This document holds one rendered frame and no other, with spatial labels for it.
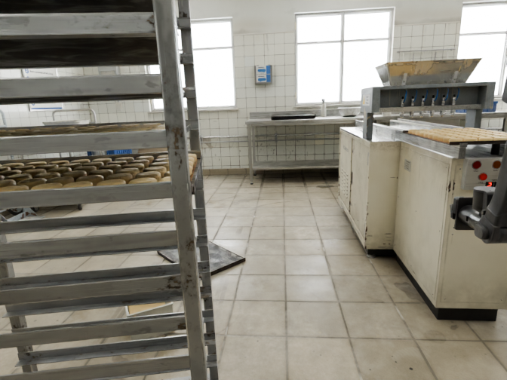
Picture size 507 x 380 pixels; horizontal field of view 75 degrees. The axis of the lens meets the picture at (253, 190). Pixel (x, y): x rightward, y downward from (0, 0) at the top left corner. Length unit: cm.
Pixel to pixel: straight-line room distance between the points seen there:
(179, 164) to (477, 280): 166
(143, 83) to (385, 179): 197
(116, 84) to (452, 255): 163
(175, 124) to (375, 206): 198
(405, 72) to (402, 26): 328
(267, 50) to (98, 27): 480
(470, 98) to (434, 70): 31
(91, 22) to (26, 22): 9
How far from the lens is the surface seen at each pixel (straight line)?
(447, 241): 183
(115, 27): 61
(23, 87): 65
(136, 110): 578
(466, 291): 198
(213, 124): 541
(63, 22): 64
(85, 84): 62
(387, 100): 240
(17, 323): 137
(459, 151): 169
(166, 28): 57
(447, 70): 248
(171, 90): 56
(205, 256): 111
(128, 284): 69
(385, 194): 240
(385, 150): 233
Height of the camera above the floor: 110
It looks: 14 degrees down
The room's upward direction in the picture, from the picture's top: 2 degrees counter-clockwise
